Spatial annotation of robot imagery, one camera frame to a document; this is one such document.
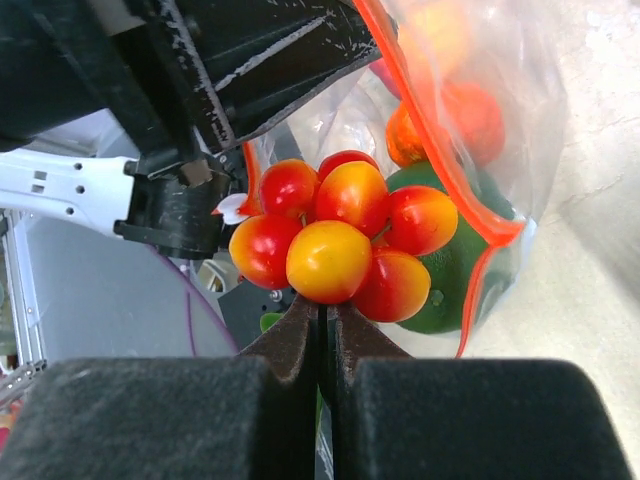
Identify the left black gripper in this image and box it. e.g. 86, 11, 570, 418
1, 1, 236, 259

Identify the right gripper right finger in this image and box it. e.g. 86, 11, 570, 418
324, 305, 631, 479

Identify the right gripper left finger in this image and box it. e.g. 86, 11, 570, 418
1, 298, 319, 479

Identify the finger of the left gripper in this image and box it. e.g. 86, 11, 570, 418
164, 1, 381, 153

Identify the small orange pumpkin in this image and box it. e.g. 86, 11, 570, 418
385, 82, 506, 169

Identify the red yellow peach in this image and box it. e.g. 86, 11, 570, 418
398, 1, 472, 77

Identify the clear zip bag orange zipper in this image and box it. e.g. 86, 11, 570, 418
215, 1, 566, 357

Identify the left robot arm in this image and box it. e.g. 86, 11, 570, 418
1, 1, 380, 260

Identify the aluminium frame rail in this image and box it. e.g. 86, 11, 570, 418
1, 211, 47, 409

